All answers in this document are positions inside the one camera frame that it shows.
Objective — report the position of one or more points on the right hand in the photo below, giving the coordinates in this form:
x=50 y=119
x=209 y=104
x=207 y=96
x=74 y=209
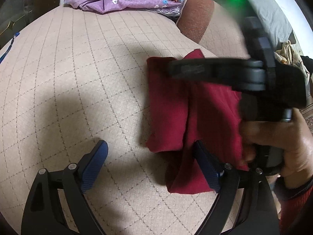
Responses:
x=294 y=138

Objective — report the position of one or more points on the grey pillow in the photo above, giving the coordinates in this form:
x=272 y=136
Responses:
x=274 y=21

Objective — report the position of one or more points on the wooden glass door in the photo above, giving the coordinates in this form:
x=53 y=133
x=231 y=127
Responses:
x=17 y=14

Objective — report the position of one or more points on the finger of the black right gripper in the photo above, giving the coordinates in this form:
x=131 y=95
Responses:
x=241 y=75

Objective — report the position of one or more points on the red sleeve forearm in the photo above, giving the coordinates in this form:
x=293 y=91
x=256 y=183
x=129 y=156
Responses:
x=296 y=207

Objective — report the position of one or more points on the beige patterned crumpled cloth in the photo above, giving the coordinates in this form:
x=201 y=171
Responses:
x=289 y=56

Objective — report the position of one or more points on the pink brown bolster pillow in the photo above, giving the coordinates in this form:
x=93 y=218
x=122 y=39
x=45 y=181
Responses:
x=207 y=23

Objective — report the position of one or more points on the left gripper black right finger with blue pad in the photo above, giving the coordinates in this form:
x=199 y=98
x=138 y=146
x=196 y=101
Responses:
x=257 y=213

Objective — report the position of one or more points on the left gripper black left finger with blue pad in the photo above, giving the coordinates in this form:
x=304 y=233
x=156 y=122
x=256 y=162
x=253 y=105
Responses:
x=43 y=213

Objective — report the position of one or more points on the dark red shirt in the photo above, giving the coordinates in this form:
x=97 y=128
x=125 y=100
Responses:
x=183 y=112

